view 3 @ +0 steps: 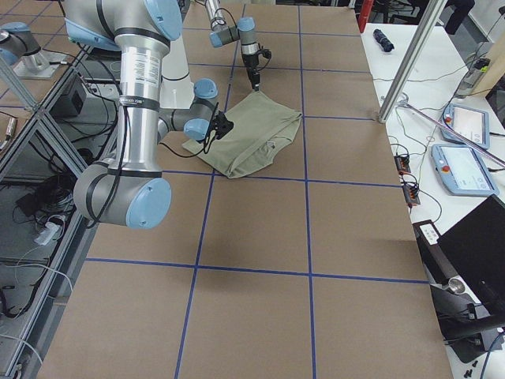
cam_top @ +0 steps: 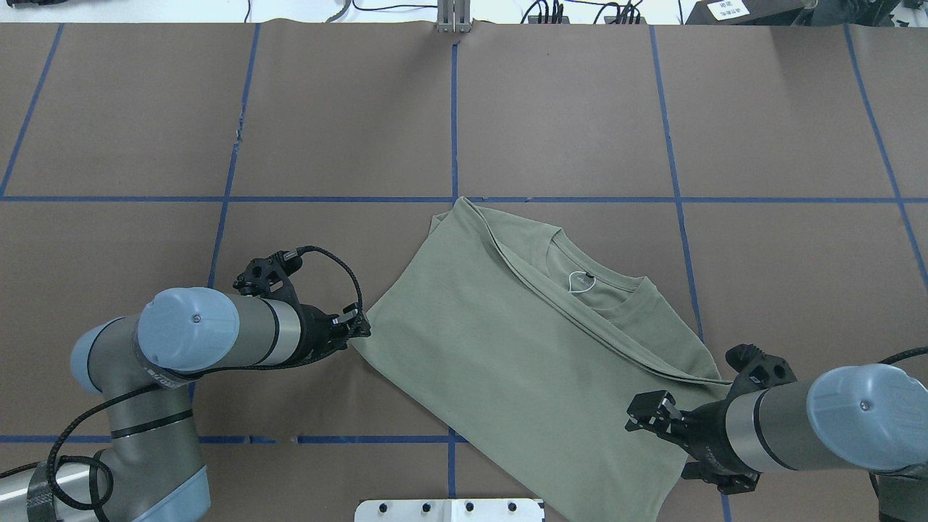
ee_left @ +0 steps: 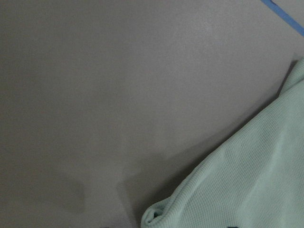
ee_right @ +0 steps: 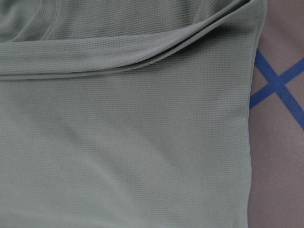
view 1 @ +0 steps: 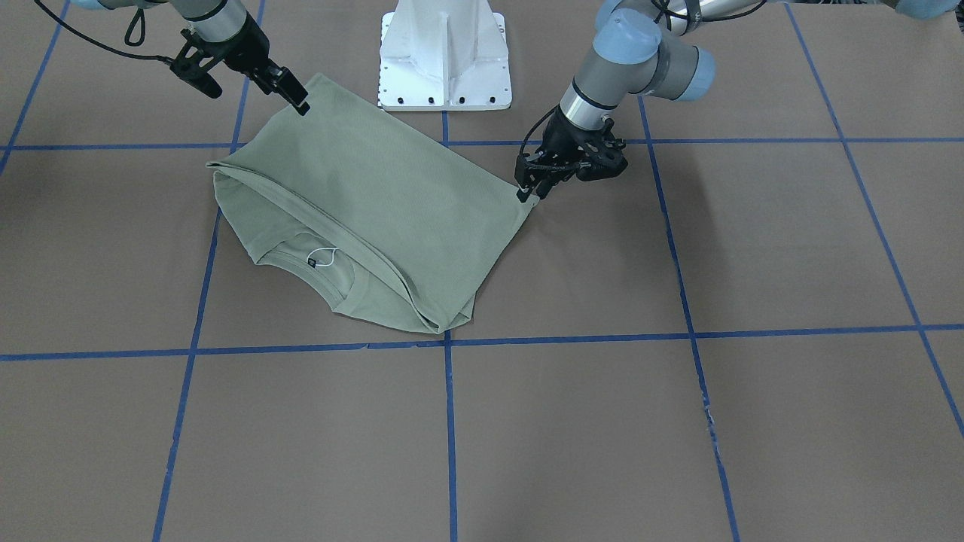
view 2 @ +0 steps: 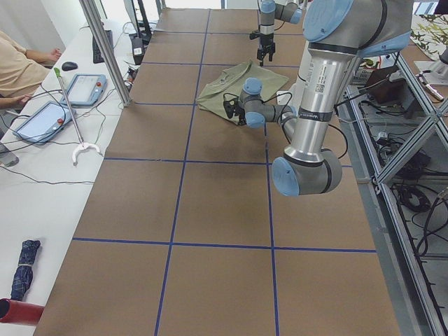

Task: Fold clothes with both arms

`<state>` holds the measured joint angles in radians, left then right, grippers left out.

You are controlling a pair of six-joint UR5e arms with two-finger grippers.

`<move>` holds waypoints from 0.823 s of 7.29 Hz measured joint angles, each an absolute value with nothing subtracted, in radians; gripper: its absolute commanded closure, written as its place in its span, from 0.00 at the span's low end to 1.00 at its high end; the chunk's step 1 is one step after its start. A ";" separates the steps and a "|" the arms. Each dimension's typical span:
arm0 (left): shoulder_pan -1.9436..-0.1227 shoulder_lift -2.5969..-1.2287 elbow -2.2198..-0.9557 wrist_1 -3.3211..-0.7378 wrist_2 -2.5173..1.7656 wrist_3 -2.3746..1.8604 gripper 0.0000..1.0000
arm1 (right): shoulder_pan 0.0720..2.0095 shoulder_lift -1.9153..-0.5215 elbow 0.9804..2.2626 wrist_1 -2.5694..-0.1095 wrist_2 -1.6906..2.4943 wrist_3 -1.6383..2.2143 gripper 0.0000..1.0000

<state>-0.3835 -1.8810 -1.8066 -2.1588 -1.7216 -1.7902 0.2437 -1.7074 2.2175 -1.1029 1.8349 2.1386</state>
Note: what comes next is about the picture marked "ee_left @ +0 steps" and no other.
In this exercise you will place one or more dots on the olive green long-sleeve shirt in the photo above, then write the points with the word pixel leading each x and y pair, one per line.
pixel 255 179

